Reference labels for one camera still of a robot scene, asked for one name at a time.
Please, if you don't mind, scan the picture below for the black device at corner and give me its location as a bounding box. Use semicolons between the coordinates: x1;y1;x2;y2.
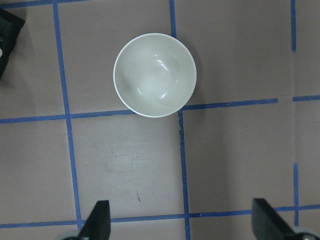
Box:
0;8;26;78

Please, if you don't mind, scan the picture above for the white ceramic bowl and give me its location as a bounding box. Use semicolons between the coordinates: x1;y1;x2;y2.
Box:
113;33;197;118

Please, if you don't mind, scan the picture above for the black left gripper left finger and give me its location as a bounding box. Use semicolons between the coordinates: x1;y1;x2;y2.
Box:
77;200;111;240

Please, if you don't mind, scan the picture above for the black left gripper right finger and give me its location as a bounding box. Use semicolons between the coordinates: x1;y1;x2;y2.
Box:
251;198;300;240

